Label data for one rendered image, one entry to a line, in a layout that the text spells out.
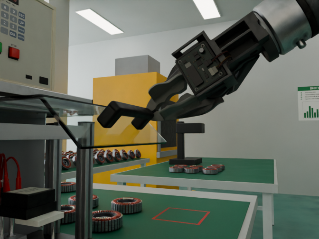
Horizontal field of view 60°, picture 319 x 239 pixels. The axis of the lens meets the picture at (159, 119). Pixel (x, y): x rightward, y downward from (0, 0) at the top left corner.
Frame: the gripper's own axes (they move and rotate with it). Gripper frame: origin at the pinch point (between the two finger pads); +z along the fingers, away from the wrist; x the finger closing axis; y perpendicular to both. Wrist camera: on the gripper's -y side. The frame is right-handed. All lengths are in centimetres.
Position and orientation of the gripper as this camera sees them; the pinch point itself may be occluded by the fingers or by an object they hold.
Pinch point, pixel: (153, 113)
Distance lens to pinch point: 45.3
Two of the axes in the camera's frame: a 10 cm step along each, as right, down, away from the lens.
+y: -3.8, -0.5, -9.2
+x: 4.6, 8.5, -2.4
